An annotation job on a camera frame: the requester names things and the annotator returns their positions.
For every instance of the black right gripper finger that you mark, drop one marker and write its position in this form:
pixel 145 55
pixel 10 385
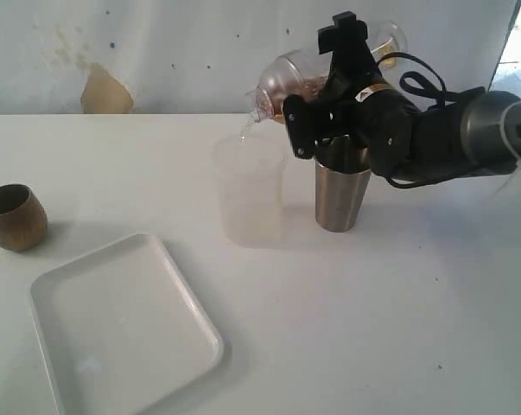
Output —
pixel 347 35

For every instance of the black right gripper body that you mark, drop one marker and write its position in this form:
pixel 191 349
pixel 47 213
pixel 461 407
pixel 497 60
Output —
pixel 356 101

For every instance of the clear plastic shaker cup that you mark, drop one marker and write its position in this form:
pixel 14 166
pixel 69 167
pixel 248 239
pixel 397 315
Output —
pixel 383 37

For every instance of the clear dome strainer lid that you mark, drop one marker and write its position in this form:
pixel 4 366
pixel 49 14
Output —
pixel 301 72

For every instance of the stainless steel tumbler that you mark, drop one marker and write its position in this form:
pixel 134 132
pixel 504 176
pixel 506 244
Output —
pixel 342 174

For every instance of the brown wooden cup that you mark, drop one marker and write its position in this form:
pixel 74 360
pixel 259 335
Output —
pixel 23 220

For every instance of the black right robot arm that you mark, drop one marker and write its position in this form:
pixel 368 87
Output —
pixel 416 132

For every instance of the frosted translucent plastic cup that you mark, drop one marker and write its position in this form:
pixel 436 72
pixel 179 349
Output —
pixel 249 181

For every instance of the white rectangular tray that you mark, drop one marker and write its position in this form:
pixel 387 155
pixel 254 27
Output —
pixel 120 329

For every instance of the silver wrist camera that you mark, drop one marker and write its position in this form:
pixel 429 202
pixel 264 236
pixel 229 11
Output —
pixel 299 125

